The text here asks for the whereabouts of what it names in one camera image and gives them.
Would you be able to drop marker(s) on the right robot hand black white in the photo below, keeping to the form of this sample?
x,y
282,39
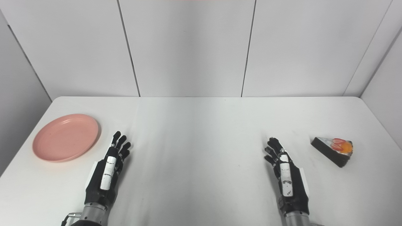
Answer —
x,y
287,179

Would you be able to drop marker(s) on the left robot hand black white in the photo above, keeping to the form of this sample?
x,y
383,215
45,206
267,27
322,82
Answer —
x,y
106,175

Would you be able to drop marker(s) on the chocolate cake slice with fruit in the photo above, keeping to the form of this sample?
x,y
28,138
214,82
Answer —
x,y
334,150

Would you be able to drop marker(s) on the pink round plate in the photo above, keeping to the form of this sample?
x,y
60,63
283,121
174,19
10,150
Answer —
x,y
65,137

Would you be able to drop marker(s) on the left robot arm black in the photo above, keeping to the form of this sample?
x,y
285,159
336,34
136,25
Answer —
x,y
89,215

